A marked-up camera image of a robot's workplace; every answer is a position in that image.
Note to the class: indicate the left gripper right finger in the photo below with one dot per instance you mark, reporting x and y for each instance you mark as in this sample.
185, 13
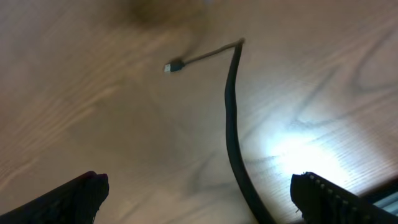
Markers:
323, 202

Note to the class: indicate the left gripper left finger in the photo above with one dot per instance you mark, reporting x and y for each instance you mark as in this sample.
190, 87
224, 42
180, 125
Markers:
75, 202

